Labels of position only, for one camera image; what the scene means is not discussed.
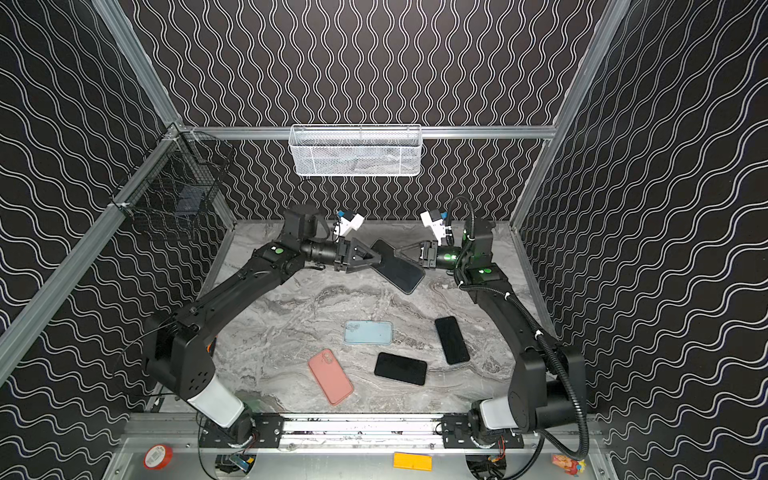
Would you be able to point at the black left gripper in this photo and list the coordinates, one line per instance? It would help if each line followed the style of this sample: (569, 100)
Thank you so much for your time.
(343, 253)

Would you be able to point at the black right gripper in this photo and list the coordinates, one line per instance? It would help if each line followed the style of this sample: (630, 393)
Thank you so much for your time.
(428, 253)

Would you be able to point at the black smartphone near right arm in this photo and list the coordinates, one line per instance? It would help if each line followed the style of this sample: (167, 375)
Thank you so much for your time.
(452, 340)

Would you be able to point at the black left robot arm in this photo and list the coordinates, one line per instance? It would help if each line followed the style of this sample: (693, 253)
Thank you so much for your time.
(175, 348)

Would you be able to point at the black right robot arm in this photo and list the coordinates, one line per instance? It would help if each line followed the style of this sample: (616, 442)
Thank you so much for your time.
(547, 390)

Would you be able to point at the light blue phone case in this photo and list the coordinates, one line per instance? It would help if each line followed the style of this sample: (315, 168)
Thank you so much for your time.
(358, 332)

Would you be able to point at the black smartphone lying flat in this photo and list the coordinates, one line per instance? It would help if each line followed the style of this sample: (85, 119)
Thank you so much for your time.
(400, 368)

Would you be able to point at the yellow block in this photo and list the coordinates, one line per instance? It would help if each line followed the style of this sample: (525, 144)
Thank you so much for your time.
(411, 461)

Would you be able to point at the small colourful toy figure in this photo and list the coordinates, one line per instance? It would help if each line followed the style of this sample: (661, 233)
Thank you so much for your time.
(568, 465)

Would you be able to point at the red tape roll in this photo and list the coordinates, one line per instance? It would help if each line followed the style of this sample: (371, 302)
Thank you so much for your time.
(157, 457)

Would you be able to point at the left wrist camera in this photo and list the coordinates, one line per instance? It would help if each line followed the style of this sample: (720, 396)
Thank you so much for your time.
(346, 222)

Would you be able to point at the white wire mesh basket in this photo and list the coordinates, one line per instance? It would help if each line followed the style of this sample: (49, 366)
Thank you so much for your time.
(357, 156)

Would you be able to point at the black wire mesh basket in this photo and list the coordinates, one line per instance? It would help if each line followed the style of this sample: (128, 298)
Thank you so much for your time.
(178, 195)

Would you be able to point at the horizontal aluminium back rail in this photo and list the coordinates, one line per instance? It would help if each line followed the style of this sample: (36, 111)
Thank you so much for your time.
(546, 132)

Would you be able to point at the left aluminium side rail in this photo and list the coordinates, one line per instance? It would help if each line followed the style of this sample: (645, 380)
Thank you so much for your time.
(33, 319)

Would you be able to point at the right aluminium corner post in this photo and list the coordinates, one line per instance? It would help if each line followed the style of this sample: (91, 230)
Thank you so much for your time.
(612, 18)

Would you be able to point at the aluminium corner frame post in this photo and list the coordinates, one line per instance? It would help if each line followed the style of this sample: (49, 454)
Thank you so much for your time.
(127, 41)

